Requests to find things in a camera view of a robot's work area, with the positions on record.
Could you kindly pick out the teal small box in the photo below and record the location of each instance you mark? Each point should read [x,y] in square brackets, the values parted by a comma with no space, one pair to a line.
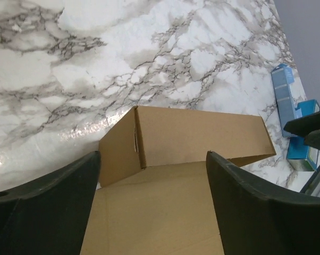
[300,156]

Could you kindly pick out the light blue long box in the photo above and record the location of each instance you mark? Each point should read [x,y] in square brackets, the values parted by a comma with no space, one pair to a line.
[282,78]

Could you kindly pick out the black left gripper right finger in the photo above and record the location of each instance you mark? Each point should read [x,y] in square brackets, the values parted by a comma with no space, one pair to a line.
[255,216]

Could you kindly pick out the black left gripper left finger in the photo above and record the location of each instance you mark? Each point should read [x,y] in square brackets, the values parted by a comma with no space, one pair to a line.
[49,215]

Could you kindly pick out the brown cardboard box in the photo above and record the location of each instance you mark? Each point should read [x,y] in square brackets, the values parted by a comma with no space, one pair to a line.
[154,196]

